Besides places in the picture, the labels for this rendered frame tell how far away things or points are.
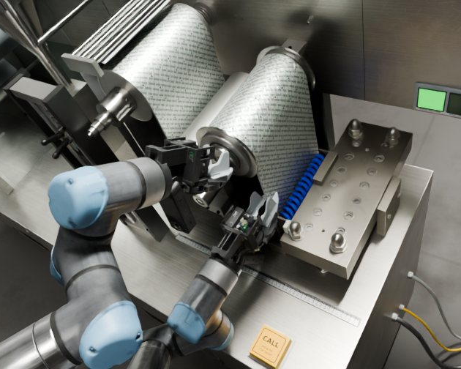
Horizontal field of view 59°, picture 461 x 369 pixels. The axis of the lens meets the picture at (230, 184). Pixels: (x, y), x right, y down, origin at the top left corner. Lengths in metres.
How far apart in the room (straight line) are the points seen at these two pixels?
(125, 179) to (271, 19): 0.58
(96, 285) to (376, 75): 0.71
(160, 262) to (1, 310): 1.69
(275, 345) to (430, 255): 1.25
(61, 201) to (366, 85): 0.71
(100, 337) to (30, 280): 2.22
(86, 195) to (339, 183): 0.65
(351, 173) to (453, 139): 1.52
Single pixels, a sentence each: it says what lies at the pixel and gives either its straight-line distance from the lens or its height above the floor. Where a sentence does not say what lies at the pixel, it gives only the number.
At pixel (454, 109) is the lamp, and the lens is 0.98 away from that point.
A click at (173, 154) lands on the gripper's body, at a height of 1.41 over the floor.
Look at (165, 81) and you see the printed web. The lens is 0.92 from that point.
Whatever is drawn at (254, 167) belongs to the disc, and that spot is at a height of 1.24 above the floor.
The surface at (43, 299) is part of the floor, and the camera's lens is 2.60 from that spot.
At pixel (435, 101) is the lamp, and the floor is 1.18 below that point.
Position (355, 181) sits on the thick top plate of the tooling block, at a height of 1.03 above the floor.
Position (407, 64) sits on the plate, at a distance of 0.94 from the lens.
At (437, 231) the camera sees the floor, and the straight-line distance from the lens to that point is 2.16.
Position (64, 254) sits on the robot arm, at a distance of 0.62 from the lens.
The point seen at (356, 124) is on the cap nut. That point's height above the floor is 1.07.
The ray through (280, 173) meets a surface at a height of 1.13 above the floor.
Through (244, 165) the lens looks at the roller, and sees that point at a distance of 0.81.
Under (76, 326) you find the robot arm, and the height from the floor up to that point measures 1.42.
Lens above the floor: 1.84
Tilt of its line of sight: 49 degrees down
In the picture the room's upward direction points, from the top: 24 degrees counter-clockwise
